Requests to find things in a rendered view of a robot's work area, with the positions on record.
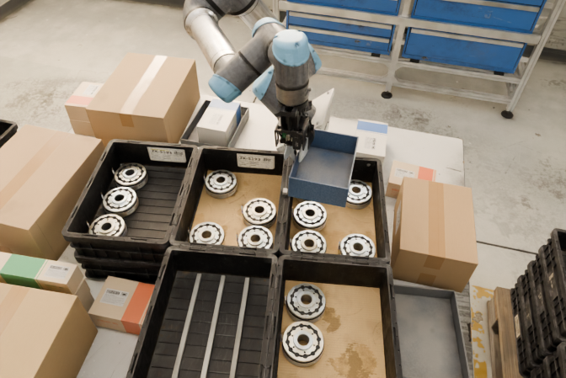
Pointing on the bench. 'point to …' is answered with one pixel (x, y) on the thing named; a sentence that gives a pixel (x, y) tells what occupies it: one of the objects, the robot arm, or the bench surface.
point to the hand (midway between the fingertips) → (297, 155)
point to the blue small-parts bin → (324, 169)
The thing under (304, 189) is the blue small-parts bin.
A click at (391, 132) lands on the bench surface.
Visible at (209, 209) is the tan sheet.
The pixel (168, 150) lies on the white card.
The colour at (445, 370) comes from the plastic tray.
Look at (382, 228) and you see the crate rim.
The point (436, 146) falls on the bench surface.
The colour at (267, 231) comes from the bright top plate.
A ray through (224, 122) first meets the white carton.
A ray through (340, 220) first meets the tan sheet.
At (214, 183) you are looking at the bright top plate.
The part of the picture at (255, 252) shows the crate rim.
